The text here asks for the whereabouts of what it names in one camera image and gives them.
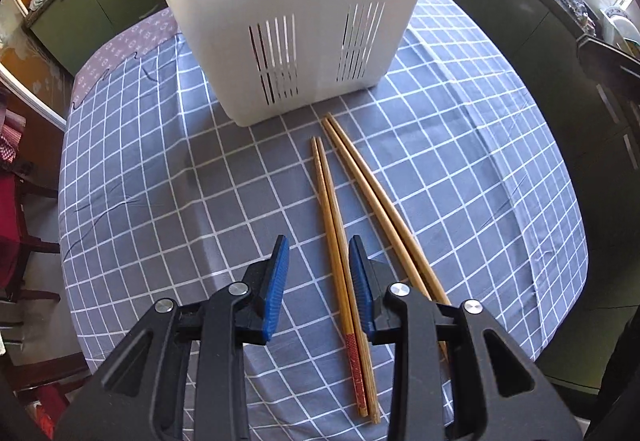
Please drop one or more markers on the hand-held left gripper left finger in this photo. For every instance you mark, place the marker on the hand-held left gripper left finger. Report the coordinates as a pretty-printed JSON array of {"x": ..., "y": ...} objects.
[{"x": 275, "y": 291}]

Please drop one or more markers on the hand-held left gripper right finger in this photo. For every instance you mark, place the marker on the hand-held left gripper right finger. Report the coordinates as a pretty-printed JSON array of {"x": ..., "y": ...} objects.
[{"x": 361, "y": 291}]

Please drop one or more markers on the red patterned bamboo chopstick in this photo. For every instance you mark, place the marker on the red patterned bamboo chopstick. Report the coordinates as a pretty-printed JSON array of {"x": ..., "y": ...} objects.
[{"x": 354, "y": 361}]

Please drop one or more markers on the brown bamboo chopstick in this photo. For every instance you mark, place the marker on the brown bamboo chopstick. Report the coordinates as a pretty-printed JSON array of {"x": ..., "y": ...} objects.
[{"x": 336, "y": 221}]

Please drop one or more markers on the long plain bamboo chopstick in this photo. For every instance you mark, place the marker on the long plain bamboo chopstick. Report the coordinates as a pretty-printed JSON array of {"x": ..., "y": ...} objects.
[
  {"x": 384, "y": 196},
  {"x": 371, "y": 196}
]

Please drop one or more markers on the blue checked tablecloth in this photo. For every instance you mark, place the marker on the blue checked tablecloth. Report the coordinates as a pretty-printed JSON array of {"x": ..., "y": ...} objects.
[{"x": 175, "y": 196}]

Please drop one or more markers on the red wooden chair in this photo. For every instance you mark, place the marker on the red wooden chair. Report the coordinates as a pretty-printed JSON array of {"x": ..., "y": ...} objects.
[{"x": 10, "y": 206}]

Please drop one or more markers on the purple patterned cloth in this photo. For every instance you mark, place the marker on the purple patterned cloth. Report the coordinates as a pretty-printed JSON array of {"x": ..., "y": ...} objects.
[{"x": 130, "y": 41}]

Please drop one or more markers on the green sink base cabinet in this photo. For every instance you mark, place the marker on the green sink base cabinet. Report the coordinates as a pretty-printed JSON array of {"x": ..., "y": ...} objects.
[{"x": 525, "y": 46}]

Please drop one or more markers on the sliding glass door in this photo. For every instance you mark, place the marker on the sliding glass door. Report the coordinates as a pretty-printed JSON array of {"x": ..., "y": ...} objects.
[{"x": 35, "y": 98}]

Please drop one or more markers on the dish rack with plates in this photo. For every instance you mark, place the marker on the dish rack with plates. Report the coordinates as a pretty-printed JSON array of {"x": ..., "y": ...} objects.
[{"x": 622, "y": 28}]

